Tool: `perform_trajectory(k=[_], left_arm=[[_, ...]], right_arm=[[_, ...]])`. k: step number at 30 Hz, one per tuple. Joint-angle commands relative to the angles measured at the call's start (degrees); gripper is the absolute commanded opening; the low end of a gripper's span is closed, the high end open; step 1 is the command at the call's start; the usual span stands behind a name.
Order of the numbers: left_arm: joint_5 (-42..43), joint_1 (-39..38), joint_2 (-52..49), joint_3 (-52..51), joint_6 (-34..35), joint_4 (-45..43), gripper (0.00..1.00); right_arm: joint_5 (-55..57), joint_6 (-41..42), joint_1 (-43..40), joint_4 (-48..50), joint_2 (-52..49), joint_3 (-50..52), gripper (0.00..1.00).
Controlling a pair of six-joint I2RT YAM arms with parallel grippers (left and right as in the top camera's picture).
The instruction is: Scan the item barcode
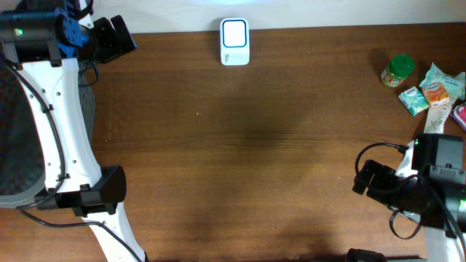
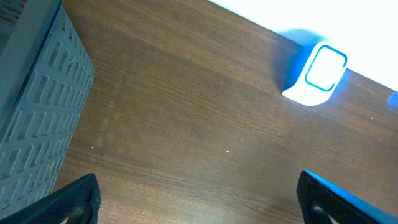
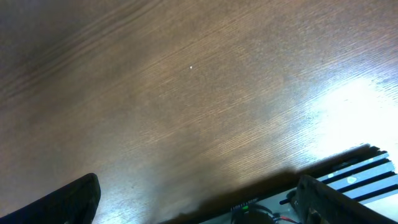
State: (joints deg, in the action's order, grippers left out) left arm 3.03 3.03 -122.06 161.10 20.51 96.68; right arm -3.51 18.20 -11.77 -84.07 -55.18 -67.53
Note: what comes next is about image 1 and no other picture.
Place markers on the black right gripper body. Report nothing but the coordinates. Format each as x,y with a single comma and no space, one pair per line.
369,178

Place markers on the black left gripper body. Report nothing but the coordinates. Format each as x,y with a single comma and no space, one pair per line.
100,46

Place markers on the cream tube gold cap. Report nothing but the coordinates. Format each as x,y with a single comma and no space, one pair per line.
436,119

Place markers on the small teal tissue packet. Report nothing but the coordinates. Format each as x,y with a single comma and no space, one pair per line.
413,100

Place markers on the red purple tissue pack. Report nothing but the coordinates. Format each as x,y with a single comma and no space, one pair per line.
458,114

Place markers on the orange snack packet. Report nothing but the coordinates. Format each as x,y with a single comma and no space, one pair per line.
436,95

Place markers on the mint green snack packet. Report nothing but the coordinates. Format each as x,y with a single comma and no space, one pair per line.
455,85

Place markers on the green lid glass jar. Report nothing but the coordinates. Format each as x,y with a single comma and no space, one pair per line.
397,70

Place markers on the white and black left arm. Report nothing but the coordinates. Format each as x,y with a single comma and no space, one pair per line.
49,31

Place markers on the white barcode scanner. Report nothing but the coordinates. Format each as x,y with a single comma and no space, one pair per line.
234,41

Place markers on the dark grey plastic basket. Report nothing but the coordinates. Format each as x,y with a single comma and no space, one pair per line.
46,133

